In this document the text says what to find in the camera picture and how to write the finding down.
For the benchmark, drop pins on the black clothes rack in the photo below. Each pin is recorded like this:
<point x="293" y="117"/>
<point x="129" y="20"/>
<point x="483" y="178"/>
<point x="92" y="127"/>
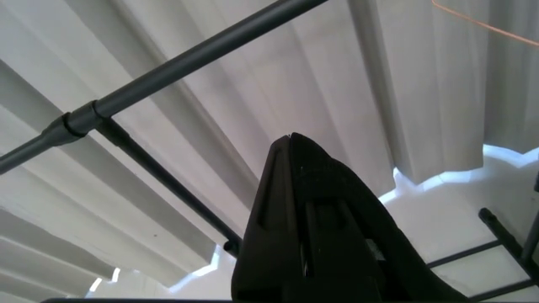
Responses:
<point x="189" y="56"/>

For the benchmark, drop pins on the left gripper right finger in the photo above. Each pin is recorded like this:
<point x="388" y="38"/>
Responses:
<point x="332" y="252"/>

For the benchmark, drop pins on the black garment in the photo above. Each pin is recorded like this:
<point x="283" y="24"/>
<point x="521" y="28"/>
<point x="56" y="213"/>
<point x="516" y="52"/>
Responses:
<point x="328" y="177"/>

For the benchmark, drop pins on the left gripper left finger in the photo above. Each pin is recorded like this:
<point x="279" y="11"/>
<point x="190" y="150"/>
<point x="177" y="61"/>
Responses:
<point x="269" y="252"/>

